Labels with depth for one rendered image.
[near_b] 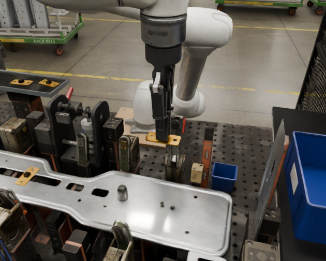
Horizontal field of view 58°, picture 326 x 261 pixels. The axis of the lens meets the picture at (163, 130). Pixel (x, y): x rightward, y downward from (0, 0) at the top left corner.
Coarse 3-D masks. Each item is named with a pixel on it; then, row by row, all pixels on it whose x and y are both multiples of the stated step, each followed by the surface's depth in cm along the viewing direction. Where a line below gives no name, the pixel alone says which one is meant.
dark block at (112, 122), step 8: (112, 120) 104; (120, 120) 104; (104, 128) 101; (112, 128) 100; (120, 128) 104; (104, 136) 103; (112, 136) 102; (120, 136) 105; (112, 144) 105; (112, 152) 107; (112, 160) 109; (112, 168) 112
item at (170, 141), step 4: (152, 132) 75; (148, 136) 74; (168, 136) 74; (172, 136) 74; (176, 136) 74; (148, 140) 72; (152, 140) 72; (156, 140) 72; (160, 140) 72; (168, 140) 72; (172, 140) 72; (168, 144) 71; (172, 144) 71; (176, 144) 71
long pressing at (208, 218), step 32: (0, 160) 104; (32, 160) 104; (32, 192) 92; (64, 192) 92; (128, 192) 92; (160, 192) 92; (192, 192) 92; (224, 192) 91; (96, 224) 82; (128, 224) 82; (160, 224) 82; (192, 224) 82; (224, 224) 82
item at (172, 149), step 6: (174, 114) 89; (174, 120) 85; (180, 120) 87; (174, 126) 85; (180, 126) 88; (174, 132) 90; (180, 132) 89; (180, 144) 91; (174, 150) 93; (180, 150) 92; (168, 156) 94; (180, 156) 94; (168, 162) 94
